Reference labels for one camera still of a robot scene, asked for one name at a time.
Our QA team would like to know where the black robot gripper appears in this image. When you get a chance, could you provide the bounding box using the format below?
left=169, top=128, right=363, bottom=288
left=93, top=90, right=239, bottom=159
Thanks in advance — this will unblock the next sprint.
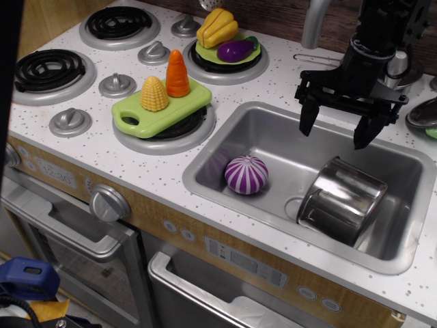
left=295, top=36, right=408, bottom=150

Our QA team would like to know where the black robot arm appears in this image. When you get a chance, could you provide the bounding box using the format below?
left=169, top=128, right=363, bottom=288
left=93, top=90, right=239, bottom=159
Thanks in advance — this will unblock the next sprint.
left=295, top=1, right=431, bottom=150

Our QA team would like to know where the stainless steel pot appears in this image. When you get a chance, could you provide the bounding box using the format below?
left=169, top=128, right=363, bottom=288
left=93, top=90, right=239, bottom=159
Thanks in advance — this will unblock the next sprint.
left=296, top=156, right=388, bottom=247

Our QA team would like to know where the silver pot lid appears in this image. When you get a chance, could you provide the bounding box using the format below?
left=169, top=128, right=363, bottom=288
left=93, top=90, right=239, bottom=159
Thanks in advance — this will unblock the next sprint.
left=406, top=98, right=436, bottom=129

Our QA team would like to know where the grey metal sink basin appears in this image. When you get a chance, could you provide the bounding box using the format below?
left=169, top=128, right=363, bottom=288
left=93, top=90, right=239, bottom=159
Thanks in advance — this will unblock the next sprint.
left=182, top=102, right=436, bottom=275

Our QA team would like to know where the green toy item right edge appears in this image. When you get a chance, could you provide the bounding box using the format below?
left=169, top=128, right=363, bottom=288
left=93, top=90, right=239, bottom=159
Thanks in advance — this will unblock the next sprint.
left=425, top=128, right=437, bottom=139

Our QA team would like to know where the grey curved faucet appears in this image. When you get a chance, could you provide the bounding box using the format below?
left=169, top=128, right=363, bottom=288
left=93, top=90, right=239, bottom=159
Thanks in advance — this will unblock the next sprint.
left=301, top=0, right=331, bottom=49

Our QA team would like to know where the purple white striped toy onion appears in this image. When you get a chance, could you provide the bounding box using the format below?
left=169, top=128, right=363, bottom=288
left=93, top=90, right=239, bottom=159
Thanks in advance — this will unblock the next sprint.
left=224, top=155, right=269, bottom=195

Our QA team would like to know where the black burner back right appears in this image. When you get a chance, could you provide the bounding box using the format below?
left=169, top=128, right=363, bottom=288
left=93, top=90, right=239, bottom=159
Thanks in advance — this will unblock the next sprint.
left=182, top=41, right=269, bottom=85

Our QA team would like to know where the black burner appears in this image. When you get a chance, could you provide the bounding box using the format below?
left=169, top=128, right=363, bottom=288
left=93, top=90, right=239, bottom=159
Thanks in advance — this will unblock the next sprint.
left=112, top=105, right=216, bottom=156
left=79, top=6, right=160, bottom=51
left=12, top=49, right=97, bottom=106
left=182, top=41, right=269, bottom=85

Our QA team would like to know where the purple toy eggplant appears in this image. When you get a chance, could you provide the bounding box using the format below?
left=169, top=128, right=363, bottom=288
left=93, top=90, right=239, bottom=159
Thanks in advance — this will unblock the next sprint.
left=216, top=36, right=259, bottom=63

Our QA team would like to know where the green toy plate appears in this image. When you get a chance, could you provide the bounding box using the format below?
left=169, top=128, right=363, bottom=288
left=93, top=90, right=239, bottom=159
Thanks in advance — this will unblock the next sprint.
left=195, top=33, right=261, bottom=65

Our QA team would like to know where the yellow toy bell pepper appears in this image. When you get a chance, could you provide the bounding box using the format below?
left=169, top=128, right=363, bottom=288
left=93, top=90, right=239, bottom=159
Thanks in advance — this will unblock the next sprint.
left=197, top=8, right=239, bottom=49

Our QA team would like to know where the black burner front centre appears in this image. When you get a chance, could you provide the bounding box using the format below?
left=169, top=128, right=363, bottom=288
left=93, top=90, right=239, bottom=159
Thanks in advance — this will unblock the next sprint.
left=112, top=105, right=216, bottom=156

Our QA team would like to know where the orange toy carrot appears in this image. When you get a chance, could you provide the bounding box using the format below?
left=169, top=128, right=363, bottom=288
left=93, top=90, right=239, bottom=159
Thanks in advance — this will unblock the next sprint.
left=166, top=49, right=191, bottom=98

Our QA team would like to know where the grey stove knob top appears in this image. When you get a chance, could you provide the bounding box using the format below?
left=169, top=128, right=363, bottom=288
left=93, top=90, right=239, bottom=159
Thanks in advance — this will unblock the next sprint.
left=171, top=15, right=201, bottom=38

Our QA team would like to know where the grey stove knob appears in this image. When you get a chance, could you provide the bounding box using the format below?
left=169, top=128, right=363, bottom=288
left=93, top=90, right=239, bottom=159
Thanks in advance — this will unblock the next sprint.
left=171, top=15, right=201, bottom=38
left=48, top=108, right=92, bottom=138
left=98, top=73, right=137, bottom=98
left=137, top=41, right=170, bottom=66

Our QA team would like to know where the yellow toy corn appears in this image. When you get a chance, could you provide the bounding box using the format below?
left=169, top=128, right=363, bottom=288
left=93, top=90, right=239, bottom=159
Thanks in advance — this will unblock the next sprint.
left=140, top=76, right=169, bottom=112

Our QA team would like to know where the grey stove knob upper middle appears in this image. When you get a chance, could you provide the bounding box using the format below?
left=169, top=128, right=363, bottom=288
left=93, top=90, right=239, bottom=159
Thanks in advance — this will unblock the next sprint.
left=137, top=41, right=170, bottom=66

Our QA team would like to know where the grey stove knob lower middle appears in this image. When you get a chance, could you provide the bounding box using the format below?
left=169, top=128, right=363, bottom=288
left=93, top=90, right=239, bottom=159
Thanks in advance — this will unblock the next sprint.
left=98, top=73, right=137, bottom=98

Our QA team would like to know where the grey dishwasher door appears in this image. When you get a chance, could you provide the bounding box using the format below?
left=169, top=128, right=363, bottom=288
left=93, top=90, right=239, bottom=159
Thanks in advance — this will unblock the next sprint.
left=147, top=251, right=328, bottom=327

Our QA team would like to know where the black burner back left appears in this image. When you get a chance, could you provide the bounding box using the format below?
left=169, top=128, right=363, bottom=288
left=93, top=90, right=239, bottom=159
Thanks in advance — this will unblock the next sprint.
left=79, top=6, right=160, bottom=51

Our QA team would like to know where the grey oven dial knob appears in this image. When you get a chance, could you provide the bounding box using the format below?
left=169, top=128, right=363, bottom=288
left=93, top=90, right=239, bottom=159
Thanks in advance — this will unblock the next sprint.
left=89, top=184, right=131, bottom=223

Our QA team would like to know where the grey stove knob bottom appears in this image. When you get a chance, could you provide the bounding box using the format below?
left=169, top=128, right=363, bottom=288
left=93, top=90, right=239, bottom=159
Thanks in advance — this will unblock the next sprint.
left=48, top=108, right=92, bottom=138

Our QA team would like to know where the grey oven door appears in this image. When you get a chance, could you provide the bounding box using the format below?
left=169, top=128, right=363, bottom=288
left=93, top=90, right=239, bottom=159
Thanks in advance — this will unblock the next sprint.
left=1, top=170, right=154, bottom=327

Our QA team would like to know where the digital clock panel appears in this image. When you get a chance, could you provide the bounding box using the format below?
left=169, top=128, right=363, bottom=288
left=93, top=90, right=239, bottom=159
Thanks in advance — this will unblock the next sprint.
left=34, top=157, right=77, bottom=189

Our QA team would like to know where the black burner far left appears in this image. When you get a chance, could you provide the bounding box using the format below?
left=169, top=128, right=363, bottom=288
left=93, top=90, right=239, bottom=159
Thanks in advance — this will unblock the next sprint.
left=12, top=49, right=97, bottom=106

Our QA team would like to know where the grey knob left edge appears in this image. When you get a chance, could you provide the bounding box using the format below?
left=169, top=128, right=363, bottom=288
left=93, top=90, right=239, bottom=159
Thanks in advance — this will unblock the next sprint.
left=5, top=143, right=21, bottom=167

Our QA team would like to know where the blue plastic clamp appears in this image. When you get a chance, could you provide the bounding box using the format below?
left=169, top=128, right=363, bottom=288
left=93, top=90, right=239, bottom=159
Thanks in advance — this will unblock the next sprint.
left=1, top=257, right=60, bottom=301

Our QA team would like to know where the metal wire utensil handle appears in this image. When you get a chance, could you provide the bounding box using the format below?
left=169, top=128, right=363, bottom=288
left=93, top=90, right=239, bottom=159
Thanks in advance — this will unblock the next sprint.
left=293, top=54, right=341, bottom=68

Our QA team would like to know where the grey faucet handle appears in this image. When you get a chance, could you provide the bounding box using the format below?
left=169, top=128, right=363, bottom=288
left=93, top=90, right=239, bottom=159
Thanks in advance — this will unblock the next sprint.
left=383, top=51, right=423, bottom=93

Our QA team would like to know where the black cable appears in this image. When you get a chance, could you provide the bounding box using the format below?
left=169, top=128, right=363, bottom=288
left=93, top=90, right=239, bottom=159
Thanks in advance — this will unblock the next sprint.
left=0, top=295, right=44, bottom=328

